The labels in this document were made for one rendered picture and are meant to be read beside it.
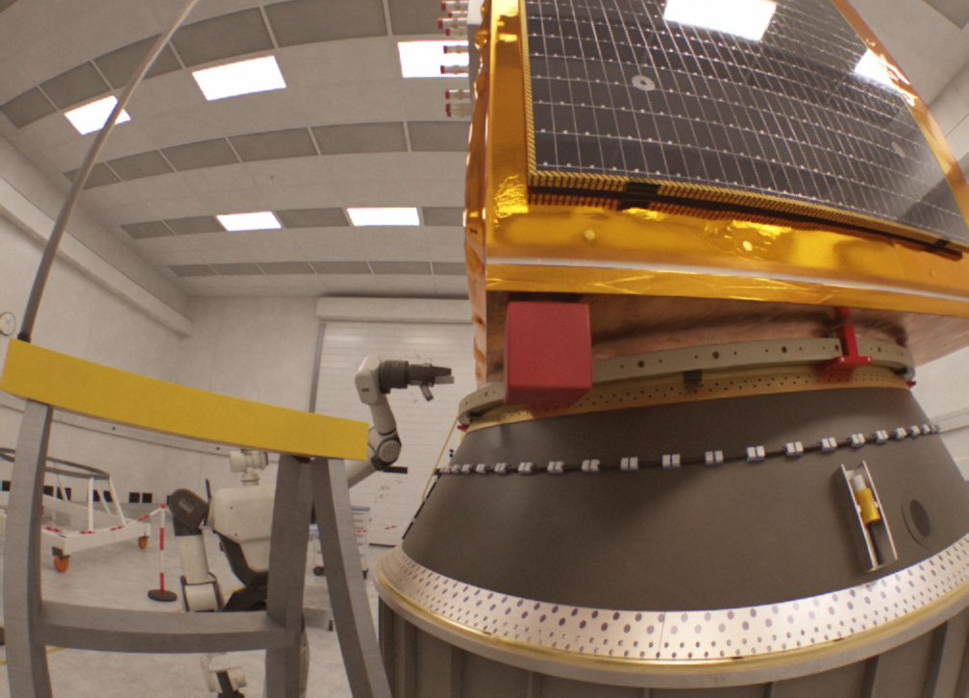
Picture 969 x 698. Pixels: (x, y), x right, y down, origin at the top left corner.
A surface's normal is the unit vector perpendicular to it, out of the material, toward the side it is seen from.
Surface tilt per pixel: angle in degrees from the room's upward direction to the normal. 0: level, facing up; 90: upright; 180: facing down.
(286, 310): 90
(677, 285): 90
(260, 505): 82
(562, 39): 90
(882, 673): 90
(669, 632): 43
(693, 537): 62
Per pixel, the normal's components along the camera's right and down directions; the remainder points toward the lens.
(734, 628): -0.25, -0.90
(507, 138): -0.09, -0.32
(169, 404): 0.76, -0.19
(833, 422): -0.07, -0.72
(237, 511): 0.59, -0.37
